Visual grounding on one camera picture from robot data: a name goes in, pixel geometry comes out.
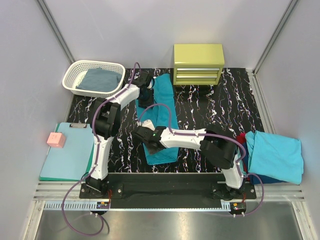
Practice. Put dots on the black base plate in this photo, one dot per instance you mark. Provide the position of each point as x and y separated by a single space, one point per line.
167 191

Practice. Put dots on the light blue t shirt pile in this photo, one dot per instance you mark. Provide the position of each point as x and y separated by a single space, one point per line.
275 156

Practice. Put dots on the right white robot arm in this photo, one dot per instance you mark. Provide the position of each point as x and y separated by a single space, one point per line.
221 151

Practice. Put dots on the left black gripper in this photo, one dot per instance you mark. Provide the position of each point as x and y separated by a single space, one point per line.
145 97

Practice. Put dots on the green cutting mat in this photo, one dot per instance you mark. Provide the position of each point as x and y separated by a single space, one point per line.
66 164

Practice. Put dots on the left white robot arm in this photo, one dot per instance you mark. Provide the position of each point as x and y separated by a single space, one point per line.
106 122

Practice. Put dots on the pink cube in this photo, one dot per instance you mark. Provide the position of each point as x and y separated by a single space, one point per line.
56 140

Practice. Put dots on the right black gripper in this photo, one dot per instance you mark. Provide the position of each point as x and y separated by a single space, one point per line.
151 151

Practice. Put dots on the teal t shirt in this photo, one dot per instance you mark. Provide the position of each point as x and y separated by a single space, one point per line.
160 116

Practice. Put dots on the red t shirt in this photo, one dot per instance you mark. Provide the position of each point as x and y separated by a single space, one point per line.
242 140

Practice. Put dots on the folded grey-blue t shirt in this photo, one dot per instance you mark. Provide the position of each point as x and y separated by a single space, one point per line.
100 80

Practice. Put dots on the white plastic laundry basket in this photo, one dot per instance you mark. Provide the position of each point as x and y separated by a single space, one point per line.
77 71

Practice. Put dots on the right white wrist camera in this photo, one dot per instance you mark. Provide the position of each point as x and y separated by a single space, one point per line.
147 124

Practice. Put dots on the dark blue t shirt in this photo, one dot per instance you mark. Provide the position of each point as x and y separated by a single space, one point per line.
253 179

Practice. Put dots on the yellow-green drawer cabinet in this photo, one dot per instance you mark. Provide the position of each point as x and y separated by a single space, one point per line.
198 63

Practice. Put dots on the light blue clipboard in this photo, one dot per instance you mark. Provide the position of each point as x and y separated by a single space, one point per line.
77 134

